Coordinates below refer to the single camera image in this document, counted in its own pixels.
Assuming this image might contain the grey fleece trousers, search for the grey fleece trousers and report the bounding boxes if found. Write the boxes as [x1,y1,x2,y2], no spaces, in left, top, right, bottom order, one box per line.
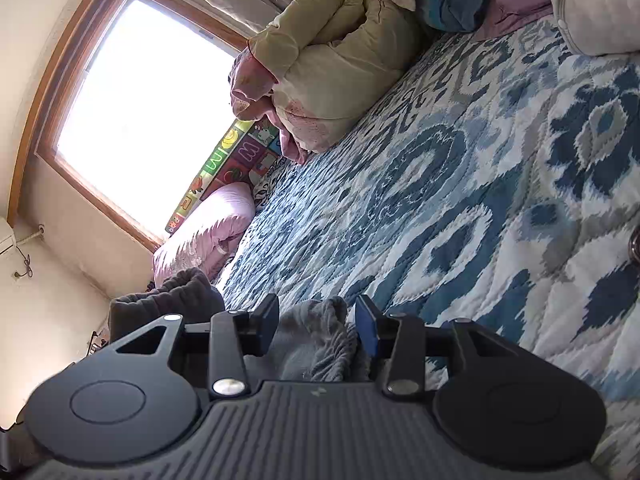
[108,268,371,386]

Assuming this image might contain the colourful alphabet foam mat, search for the colourful alphabet foam mat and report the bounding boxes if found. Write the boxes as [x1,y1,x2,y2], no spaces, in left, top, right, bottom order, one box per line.
[165,117,282,235]

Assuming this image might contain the pink folded duvet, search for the pink folded duvet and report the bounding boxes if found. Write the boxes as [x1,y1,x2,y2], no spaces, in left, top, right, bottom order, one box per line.
[153,182,255,287]

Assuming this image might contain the blue white patterned quilt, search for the blue white patterned quilt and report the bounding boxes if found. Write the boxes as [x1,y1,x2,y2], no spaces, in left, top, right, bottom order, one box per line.
[216,18,639,479]

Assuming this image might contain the white air conditioner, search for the white air conditioner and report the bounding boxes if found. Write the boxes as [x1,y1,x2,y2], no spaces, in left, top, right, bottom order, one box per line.
[0,218,16,256]

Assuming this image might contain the cream pink heart duvet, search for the cream pink heart duvet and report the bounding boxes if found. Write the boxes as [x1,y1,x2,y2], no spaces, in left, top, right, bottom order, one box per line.
[229,0,420,164]

